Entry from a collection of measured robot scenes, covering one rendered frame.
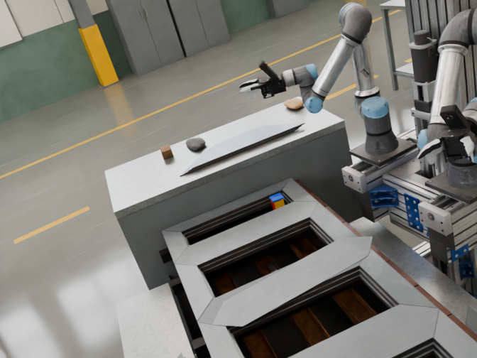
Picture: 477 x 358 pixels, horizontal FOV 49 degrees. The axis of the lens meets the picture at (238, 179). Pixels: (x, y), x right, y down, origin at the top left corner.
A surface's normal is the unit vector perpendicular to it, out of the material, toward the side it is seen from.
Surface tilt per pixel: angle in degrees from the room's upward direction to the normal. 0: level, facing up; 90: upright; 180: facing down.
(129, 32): 90
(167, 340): 0
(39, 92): 90
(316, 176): 90
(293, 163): 90
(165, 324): 0
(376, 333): 0
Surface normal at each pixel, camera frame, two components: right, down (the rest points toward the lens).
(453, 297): -0.27, -0.86
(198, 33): 0.44, 0.29
